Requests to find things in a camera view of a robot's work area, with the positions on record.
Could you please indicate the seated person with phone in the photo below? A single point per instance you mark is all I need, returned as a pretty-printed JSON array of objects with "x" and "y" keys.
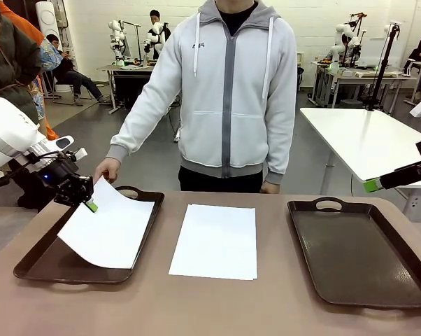
[{"x": 76, "y": 80}]

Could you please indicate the person's left forearm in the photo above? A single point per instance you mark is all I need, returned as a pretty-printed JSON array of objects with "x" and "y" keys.
[{"x": 282, "y": 150}]

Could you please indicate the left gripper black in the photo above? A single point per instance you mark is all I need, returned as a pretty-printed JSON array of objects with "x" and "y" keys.
[{"x": 62, "y": 175}]

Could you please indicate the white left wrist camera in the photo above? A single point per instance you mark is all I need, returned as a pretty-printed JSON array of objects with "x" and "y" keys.
[{"x": 80, "y": 153}]

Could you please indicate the white background desk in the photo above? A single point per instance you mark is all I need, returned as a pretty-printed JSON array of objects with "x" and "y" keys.
[{"x": 364, "y": 77}]

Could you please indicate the person in grey hoodie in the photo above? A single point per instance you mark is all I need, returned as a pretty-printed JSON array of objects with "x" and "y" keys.
[{"x": 210, "y": 105}]

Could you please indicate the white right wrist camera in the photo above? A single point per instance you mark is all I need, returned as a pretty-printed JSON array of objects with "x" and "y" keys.
[{"x": 418, "y": 110}]

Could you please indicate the person's left hand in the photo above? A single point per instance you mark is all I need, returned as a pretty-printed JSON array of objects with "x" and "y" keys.
[{"x": 270, "y": 188}]

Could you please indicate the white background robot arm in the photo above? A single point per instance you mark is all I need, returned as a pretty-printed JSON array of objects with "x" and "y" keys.
[
  {"x": 336, "y": 52},
  {"x": 116, "y": 35},
  {"x": 154, "y": 36}
]

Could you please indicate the background desk with black panel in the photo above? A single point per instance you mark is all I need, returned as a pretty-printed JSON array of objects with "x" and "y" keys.
[{"x": 126, "y": 80}]

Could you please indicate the bystander in olive jacket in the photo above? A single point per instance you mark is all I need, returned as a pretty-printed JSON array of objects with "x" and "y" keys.
[{"x": 11, "y": 52}]

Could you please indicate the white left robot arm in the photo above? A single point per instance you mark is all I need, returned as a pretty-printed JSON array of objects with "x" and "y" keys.
[{"x": 7, "y": 140}]

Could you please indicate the grey round stool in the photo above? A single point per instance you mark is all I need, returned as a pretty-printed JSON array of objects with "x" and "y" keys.
[{"x": 350, "y": 104}]

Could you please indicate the person's right hand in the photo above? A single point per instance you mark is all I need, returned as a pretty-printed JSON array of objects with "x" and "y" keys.
[{"x": 109, "y": 169}]

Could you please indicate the person's right forearm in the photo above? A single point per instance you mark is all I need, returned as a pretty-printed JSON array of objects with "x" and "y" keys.
[{"x": 133, "y": 129}]

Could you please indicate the person's black trousers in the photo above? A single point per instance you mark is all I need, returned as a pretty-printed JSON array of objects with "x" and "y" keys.
[{"x": 214, "y": 180}]

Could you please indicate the black tripod pole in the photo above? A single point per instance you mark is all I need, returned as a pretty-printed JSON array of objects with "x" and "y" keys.
[{"x": 383, "y": 68}]

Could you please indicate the white A4 paper sheet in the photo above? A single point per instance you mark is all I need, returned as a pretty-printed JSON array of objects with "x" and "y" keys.
[
  {"x": 109, "y": 234},
  {"x": 214, "y": 241}
]

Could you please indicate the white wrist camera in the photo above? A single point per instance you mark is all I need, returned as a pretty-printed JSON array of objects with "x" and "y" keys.
[
  {"x": 80, "y": 153},
  {"x": 418, "y": 110}
]

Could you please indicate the person's black undershirt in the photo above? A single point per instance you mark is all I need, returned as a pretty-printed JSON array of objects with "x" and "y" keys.
[{"x": 236, "y": 19}]

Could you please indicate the dark brown plastic tray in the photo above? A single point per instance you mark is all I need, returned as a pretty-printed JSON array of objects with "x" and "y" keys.
[
  {"x": 39, "y": 266},
  {"x": 354, "y": 252}
]

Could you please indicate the white tower appliance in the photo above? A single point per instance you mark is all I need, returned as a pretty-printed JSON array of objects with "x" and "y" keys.
[{"x": 48, "y": 17}]

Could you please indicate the blue patterned jacket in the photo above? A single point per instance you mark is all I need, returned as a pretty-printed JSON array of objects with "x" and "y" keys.
[{"x": 49, "y": 57}]

